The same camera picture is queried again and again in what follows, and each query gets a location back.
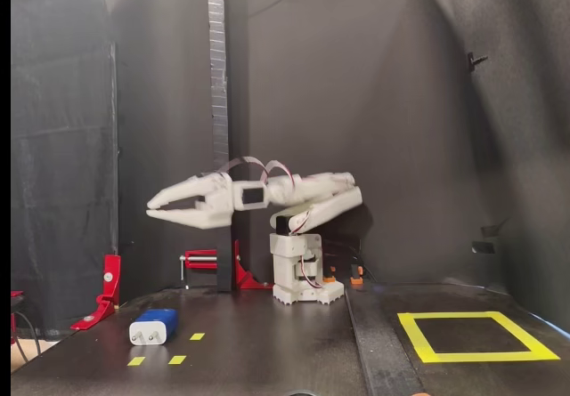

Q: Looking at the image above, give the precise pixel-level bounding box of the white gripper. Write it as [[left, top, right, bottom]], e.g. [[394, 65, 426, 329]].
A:
[[145, 173, 237, 231]]

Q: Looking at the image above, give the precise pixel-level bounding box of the blue and white charger plug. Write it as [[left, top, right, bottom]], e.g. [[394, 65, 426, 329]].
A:
[[128, 308, 180, 348]]

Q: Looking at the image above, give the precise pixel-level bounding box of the red screw clamp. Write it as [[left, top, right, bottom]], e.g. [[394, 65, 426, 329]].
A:
[[178, 248, 218, 291]]

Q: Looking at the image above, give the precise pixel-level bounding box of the black flat strip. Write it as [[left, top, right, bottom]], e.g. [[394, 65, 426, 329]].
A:
[[344, 285, 428, 396]]

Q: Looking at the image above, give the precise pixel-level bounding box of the black tape piece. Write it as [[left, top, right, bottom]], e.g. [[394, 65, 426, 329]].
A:
[[470, 239, 497, 256]]

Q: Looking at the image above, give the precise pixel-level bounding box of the yellow tape square outline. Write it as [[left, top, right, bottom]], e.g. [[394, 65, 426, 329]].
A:
[[396, 310, 561, 365]]

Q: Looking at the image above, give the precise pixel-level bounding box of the red metal corner bracket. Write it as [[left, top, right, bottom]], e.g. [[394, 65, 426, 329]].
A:
[[233, 238, 275, 291], [69, 254, 122, 331]]

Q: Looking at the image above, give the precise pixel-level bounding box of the red white black servo cable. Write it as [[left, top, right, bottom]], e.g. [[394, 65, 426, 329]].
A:
[[216, 155, 305, 195]]

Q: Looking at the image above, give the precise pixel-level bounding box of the black vertical post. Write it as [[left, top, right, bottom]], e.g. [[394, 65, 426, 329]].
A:
[[206, 0, 234, 294]]

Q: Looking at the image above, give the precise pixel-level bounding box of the black cable bundle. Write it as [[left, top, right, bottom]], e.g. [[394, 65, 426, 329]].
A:
[[322, 234, 379, 287]]

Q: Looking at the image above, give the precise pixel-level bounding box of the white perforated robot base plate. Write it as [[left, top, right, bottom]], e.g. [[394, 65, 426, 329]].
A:
[[272, 279, 345, 306]]

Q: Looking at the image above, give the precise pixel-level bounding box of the thin black cable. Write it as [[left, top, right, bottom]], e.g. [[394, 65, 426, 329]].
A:
[[11, 310, 42, 366]]

